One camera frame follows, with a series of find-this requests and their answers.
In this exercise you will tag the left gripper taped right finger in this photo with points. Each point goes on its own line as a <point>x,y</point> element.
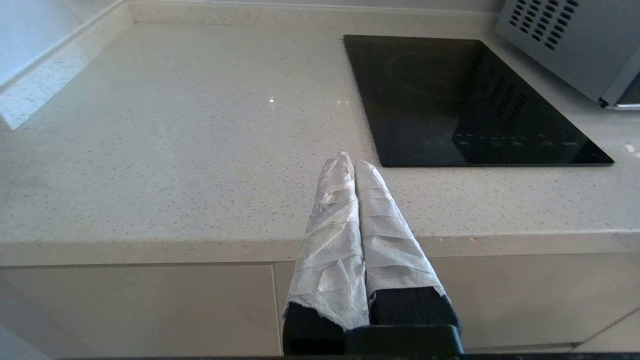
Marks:
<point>390,245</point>

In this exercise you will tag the black silver microwave oven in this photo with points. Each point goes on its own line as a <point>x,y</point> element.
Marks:
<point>585,45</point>

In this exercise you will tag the black glass induction cooktop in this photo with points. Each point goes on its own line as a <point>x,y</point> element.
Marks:
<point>450,100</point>

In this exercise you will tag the beige cabinet front panel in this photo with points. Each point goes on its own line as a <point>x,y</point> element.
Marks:
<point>140,310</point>
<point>525,295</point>

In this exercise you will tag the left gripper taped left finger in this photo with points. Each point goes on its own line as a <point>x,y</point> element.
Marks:
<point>330,250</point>

